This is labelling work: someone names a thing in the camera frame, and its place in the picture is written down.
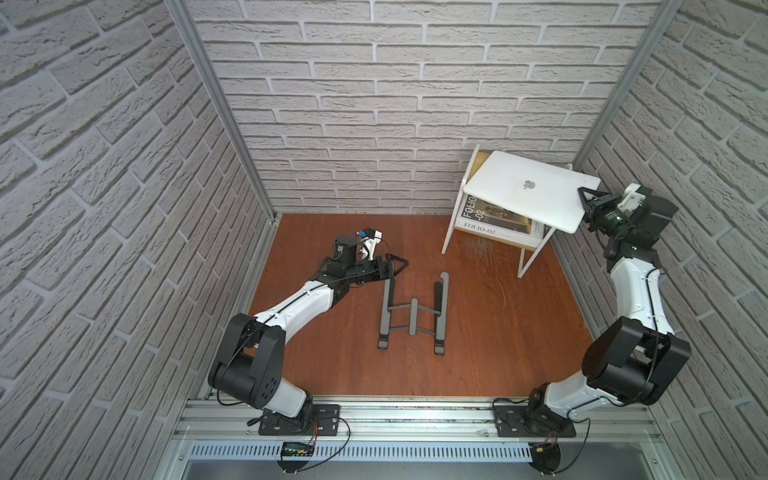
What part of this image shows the grey folding laptop stand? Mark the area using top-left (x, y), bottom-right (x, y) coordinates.
top-left (377, 271), bottom-right (450, 356)

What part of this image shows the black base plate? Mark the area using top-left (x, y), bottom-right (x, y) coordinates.
top-left (491, 405), bottom-right (576, 438)
top-left (258, 404), bottom-right (341, 437)

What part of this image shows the Folio 02 book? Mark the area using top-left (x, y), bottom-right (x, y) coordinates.
top-left (454, 194), bottom-right (545, 250)

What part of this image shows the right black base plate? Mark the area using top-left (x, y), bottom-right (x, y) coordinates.
top-left (491, 405), bottom-right (576, 438)

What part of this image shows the right round black circuit board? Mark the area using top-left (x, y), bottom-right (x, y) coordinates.
top-left (530, 444), bottom-right (562, 475)

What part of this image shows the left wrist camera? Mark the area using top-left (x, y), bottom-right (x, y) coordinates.
top-left (357, 228), bottom-right (383, 260)

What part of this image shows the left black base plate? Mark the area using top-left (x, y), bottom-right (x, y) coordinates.
top-left (258, 404), bottom-right (341, 437)

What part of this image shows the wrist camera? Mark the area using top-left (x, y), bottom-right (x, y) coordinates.
top-left (357, 228), bottom-right (383, 260)
top-left (617, 183), bottom-right (652, 218)

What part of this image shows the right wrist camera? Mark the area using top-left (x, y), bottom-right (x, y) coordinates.
top-left (617, 183), bottom-right (652, 218)

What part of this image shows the white wooden side shelf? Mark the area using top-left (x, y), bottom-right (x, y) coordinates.
top-left (441, 145), bottom-right (554, 278)

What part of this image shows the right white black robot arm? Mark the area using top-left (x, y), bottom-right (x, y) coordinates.
top-left (523, 184), bottom-right (691, 433)

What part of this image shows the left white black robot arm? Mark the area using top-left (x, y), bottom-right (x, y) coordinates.
top-left (208, 228), bottom-right (409, 421)

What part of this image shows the aluminium rail frame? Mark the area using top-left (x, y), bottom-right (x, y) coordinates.
top-left (155, 396), bottom-right (682, 479)

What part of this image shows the left green circuit board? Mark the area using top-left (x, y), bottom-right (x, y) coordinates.
top-left (279, 441), bottom-right (316, 461)

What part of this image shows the silver laptop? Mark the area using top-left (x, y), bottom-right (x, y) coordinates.
top-left (464, 151), bottom-right (601, 234)

